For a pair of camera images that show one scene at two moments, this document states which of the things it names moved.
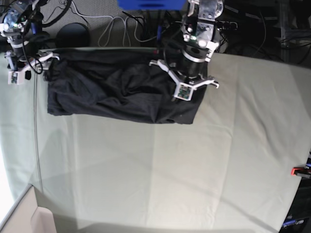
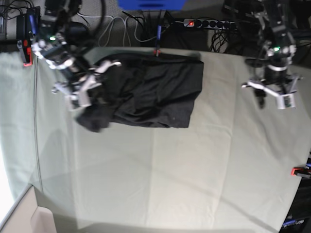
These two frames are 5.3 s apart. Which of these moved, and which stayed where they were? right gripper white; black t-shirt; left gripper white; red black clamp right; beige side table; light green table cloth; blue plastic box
Moved: left gripper white; right gripper white; black t-shirt
Stayed: beige side table; light green table cloth; red black clamp right; blue plastic box
